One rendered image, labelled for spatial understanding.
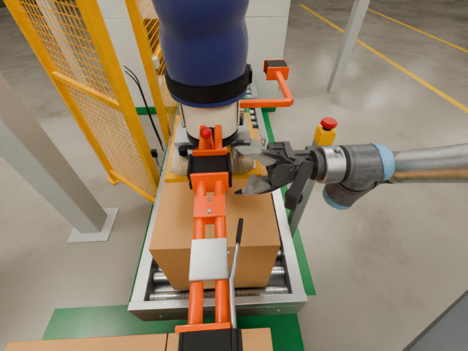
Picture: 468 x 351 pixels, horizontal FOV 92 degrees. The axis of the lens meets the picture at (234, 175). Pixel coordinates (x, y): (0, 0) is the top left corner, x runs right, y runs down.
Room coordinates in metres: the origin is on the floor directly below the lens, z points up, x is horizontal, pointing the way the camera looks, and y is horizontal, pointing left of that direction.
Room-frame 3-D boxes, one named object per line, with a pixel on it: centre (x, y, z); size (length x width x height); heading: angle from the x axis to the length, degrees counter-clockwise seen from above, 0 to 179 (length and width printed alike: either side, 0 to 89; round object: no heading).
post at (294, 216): (0.83, -0.41, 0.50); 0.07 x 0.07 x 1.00; 3
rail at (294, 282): (1.42, -0.21, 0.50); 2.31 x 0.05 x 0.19; 3
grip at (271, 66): (0.93, -0.17, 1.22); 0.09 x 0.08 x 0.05; 94
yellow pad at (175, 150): (0.61, 0.17, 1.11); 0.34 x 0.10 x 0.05; 4
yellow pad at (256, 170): (0.62, -0.02, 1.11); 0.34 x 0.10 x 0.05; 4
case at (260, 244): (0.60, 0.07, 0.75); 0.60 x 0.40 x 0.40; 2
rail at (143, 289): (1.39, 0.44, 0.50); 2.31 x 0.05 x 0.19; 3
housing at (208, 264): (0.15, 0.04, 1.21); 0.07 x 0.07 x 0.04; 4
